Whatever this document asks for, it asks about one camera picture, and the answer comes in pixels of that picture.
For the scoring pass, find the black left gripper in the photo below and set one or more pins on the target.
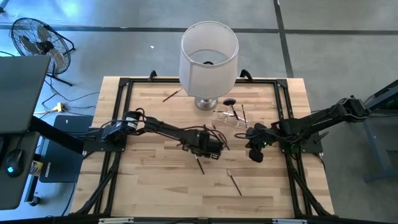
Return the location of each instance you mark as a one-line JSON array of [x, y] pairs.
[[205, 143]]

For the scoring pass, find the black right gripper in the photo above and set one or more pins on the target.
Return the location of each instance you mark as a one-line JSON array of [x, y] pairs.
[[264, 138]]

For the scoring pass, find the black spoolie brush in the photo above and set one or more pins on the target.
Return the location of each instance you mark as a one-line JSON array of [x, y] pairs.
[[199, 165]]

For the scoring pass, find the large fluffy powder brush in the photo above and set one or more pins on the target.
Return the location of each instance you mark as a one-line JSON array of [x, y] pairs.
[[229, 101]]

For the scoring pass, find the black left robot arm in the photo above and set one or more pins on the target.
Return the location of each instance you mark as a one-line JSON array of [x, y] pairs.
[[164, 127]]

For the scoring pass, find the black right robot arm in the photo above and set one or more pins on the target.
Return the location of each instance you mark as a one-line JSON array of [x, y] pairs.
[[311, 123]]

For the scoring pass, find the clear acrylic organizer box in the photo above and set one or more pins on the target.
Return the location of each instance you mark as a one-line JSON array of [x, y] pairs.
[[227, 122]]

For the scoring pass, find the silver table lamp white shade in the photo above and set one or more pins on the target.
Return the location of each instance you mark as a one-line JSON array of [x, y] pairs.
[[202, 77]]

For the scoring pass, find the blue-grey metal stand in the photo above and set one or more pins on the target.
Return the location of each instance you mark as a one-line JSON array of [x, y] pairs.
[[376, 146]]

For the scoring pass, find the black Husky floor mat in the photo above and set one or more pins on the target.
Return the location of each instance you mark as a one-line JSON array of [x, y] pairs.
[[65, 149]]

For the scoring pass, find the black desk support beam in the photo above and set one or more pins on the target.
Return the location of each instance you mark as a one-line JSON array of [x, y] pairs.
[[56, 137]]

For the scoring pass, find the yellow power plug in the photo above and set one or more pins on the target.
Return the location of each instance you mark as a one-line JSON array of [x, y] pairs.
[[59, 107]]

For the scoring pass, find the yellow label tag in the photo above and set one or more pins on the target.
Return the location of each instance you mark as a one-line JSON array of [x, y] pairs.
[[36, 168]]

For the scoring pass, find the black caster wheel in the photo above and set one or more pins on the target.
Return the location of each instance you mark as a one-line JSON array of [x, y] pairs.
[[35, 200]]

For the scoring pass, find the black computer mouse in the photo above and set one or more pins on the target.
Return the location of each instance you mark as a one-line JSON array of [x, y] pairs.
[[14, 161]]

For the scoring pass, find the grey desk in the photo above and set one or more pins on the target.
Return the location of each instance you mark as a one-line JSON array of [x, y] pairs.
[[18, 93]]

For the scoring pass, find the black floor fan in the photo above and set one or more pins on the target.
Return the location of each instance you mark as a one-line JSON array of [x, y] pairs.
[[37, 46]]

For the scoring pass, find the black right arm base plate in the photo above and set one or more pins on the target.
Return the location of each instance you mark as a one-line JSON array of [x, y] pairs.
[[306, 147]]

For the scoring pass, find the black aluminium table frame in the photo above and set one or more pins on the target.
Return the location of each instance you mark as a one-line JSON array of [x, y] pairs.
[[264, 81]]

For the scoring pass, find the black frame clamp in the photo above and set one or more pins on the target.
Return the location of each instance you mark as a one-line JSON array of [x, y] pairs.
[[245, 74], [152, 74]]

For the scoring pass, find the white frame bracket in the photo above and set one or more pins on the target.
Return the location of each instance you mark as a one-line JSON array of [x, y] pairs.
[[115, 221], [289, 221]]

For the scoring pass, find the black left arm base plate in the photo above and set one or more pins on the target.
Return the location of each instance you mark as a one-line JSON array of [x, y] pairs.
[[93, 144]]

